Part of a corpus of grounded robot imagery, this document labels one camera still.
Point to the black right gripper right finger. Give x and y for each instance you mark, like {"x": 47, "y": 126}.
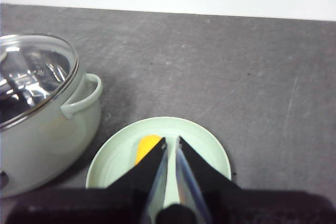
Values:
{"x": 194, "y": 171}

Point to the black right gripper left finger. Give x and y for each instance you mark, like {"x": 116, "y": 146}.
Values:
{"x": 147, "y": 171}

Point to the yellow corn cob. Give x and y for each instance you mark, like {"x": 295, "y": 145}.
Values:
{"x": 145, "y": 146}

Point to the glass lid with green knob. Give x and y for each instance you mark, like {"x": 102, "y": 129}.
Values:
{"x": 34, "y": 77}

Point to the pale green round plate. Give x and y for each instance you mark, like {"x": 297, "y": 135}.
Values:
{"x": 210, "y": 150}

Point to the pale green electric steamer pot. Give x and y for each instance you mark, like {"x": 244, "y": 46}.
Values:
{"x": 42, "y": 145}

